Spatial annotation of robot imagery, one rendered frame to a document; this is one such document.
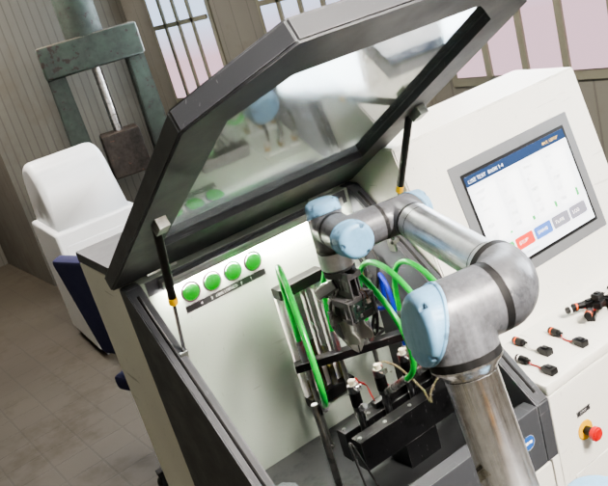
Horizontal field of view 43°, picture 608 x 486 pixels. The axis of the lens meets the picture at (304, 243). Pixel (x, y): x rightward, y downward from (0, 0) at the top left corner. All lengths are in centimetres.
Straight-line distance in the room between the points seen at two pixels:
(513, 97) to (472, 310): 115
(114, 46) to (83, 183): 161
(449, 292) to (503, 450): 26
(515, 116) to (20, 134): 542
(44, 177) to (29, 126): 191
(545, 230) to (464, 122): 38
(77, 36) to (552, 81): 472
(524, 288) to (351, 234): 40
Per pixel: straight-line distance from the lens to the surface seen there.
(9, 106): 708
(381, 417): 197
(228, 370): 201
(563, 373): 198
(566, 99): 239
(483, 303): 119
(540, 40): 397
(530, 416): 192
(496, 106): 220
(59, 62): 649
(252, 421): 209
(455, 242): 137
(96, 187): 526
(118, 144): 659
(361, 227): 150
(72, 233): 514
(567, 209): 231
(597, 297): 219
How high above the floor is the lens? 203
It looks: 19 degrees down
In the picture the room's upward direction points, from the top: 16 degrees counter-clockwise
